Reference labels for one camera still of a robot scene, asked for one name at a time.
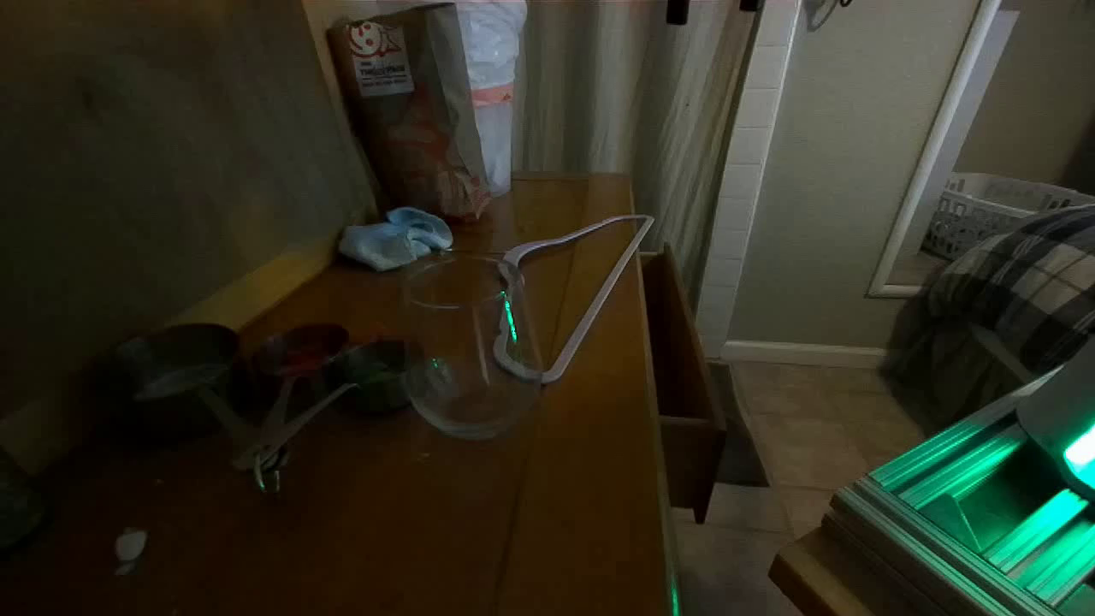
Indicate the large steel measuring cup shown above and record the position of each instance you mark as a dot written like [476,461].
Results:
[173,377]

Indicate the brown paper bag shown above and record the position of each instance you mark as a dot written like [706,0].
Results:
[415,125]

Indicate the white plastic clothes hanger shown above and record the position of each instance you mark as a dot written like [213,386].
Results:
[592,305]

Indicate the white laundry basket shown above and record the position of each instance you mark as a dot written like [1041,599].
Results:
[981,210]

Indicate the wooden back panel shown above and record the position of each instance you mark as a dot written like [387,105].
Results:
[148,157]

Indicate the wooden dresser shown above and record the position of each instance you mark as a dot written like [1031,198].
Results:
[457,536]

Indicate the beige curtain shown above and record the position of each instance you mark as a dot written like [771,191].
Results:
[637,105]

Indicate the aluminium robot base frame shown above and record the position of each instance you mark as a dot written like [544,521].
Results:
[968,536]

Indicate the white framed mirror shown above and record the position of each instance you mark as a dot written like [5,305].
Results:
[942,148]

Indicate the plaid blanket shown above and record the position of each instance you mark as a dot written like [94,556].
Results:
[1005,303]

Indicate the steel measuring cup, red inside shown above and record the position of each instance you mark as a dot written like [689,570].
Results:
[298,351]

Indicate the wooden dresser drawer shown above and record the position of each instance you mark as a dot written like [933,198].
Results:
[685,386]

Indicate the light blue cloth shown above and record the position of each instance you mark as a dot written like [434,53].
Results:
[394,241]

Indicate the steel measuring cup, green inside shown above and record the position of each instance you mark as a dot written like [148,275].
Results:
[369,377]

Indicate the small white crumpled scrap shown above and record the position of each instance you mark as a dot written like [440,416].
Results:
[130,545]

